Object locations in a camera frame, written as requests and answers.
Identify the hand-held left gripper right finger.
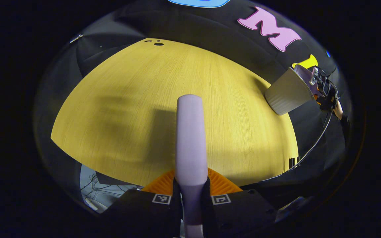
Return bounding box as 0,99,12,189
201,168,277,238

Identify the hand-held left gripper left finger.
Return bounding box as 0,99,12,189
106,169,182,238

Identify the light purple dustpan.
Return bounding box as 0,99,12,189
293,64,319,97

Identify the white ribbed garbage bin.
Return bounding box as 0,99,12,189
264,67,315,116

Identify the light purple small broom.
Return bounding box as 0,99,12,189
175,94,208,238

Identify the yellow wooden desktop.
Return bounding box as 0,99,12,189
51,38,299,187

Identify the black backdrop cloth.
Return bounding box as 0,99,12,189
33,0,353,215

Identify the black cable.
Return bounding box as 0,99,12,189
260,111,333,182

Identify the tangle of thin cables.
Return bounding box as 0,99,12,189
81,171,136,207

